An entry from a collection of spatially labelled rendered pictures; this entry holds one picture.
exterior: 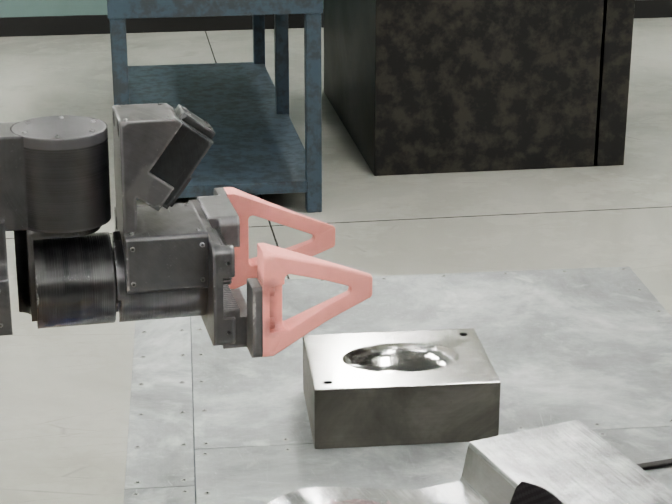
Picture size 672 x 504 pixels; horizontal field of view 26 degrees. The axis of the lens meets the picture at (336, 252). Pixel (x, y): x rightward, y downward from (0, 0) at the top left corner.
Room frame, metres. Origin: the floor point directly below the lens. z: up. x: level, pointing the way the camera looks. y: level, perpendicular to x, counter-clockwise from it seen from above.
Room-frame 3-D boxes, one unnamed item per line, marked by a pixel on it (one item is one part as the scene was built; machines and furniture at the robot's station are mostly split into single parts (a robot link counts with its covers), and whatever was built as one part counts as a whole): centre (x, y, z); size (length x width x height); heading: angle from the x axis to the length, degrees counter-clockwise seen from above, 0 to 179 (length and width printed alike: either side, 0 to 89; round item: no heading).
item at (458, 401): (1.48, -0.07, 0.84); 0.20 x 0.15 x 0.07; 96
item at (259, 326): (0.84, 0.03, 1.20); 0.09 x 0.07 x 0.07; 104
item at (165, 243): (0.86, 0.10, 1.25); 0.07 x 0.06 x 0.11; 14
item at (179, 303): (0.86, 0.10, 1.20); 0.10 x 0.07 x 0.07; 14
